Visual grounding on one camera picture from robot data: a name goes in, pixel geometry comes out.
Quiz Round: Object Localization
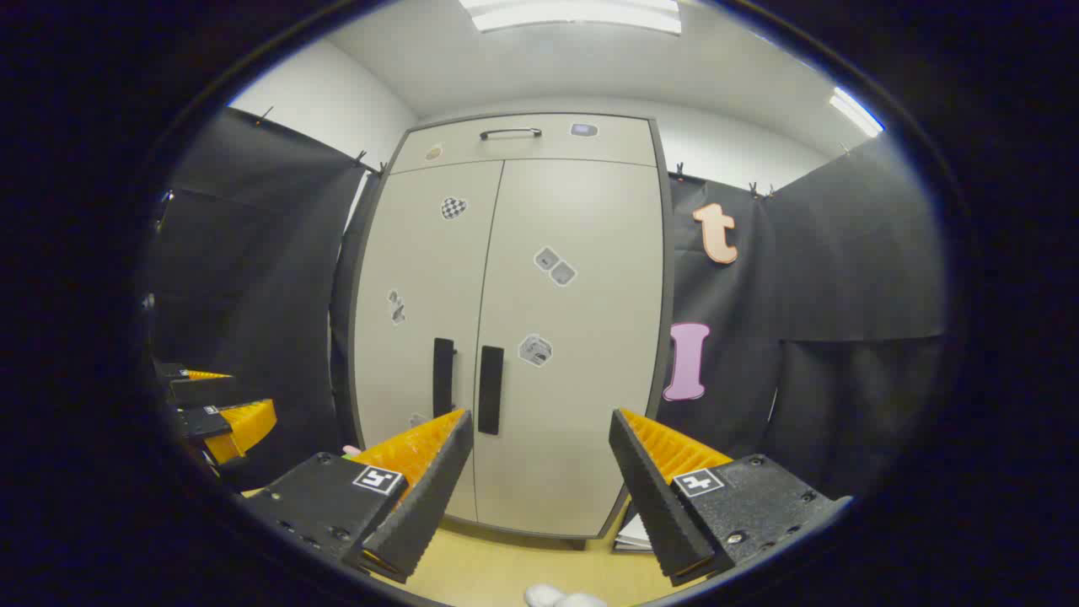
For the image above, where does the grey double-door shoe cabinet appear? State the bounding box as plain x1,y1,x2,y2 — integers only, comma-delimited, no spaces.
347,111,675,540

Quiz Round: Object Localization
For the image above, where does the grey cabinet drawer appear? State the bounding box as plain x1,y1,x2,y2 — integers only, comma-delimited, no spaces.
389,114,658,175

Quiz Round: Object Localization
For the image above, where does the black left door handle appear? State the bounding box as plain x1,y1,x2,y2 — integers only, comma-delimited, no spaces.
432,337,457,420

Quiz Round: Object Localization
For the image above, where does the white paper stack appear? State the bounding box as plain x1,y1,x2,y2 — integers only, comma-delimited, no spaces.
614,506,655,554

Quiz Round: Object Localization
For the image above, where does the grey cabinet door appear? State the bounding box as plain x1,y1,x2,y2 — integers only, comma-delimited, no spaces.
352,160,504,524
472,158,667,539

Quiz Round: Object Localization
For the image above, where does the black right door handle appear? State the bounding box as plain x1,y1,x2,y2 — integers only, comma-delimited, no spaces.
477,345,505,436

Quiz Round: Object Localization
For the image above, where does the small ceiling light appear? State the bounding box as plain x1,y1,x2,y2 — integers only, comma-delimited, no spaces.
829,88,885,137

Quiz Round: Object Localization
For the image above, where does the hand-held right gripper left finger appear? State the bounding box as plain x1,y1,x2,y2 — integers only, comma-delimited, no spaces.
244,409,475,584

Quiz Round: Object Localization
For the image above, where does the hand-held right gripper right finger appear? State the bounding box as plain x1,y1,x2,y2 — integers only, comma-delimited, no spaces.
609,408,852,588

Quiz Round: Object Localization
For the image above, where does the long ceiling light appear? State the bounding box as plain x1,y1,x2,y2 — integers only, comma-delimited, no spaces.
459,0,682,35

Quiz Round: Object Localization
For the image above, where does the black door handle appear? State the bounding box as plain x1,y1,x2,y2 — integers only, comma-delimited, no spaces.
477,345,505,436
432,337,457,420

